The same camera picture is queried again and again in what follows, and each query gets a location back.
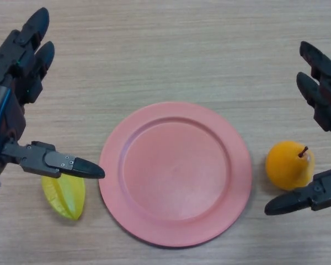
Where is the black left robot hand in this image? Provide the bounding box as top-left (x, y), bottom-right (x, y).
top-left (0, 7), bottom-right (106, 180)

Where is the yellow orange pear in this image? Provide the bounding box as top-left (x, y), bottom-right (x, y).
top-left (265, 140), bottom-right (316, 191)

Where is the pink round plate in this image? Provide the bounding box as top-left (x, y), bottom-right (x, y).
top-left (98, 101), bottom-right (253, 248)

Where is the yellow starfruit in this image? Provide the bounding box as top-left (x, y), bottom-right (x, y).
top-left (41, 175), bottom-right (86, 221)

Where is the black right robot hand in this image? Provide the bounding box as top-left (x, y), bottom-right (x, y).
top-left (264, 41), bottom-right (331, 216)

